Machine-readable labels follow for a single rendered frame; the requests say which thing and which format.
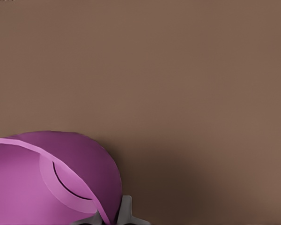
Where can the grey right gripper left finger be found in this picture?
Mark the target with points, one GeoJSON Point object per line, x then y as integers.
{"type": "Point", "coordinates": [93, 220]}

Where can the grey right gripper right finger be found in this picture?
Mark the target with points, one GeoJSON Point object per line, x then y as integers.
{"type": "Point", "coordinates": [126, 211]}

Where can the pink bowl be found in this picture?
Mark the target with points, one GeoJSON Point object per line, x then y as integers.
{"type": "Point", "coordinates": [18, 182]}

